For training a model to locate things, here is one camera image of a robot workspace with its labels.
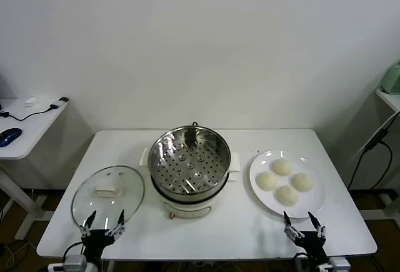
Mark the green appliance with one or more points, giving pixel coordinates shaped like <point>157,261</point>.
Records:
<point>393,79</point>

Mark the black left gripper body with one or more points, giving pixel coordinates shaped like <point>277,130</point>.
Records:
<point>95,240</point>

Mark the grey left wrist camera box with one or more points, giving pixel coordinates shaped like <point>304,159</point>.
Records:
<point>75,260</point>

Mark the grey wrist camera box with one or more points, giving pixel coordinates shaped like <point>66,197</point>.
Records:
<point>75,260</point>
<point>339,264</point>

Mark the stainless steel steamer pot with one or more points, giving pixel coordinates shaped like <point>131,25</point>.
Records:
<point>187,211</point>

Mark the small black device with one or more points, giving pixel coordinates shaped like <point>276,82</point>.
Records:
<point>63,99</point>

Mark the white round plate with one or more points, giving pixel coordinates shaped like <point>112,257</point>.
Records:
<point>312,204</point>

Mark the small white case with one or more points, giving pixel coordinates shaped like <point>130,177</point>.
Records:
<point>31,101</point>

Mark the white steamed baozi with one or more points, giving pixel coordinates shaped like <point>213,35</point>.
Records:
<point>267,180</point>
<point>281,167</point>
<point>287,195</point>
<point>302,181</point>

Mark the white side desk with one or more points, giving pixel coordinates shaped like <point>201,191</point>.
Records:
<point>34,134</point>

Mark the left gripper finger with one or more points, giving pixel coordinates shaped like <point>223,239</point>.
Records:
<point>85,229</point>
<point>116,230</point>

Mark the white desk with green appliance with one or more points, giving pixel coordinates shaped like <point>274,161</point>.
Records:
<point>389,98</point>

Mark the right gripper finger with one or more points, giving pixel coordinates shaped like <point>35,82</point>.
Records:
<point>289,229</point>
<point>321,232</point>

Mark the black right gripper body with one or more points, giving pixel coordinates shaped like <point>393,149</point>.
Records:
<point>311,242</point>

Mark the stainless steel steamer basket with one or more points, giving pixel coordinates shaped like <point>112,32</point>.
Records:
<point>190,175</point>

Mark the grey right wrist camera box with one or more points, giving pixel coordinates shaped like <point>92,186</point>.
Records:
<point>339,264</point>

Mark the blue computer mouse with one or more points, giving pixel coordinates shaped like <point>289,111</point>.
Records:
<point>10,136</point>

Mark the black power adapter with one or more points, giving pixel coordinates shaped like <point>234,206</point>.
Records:
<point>376,139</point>

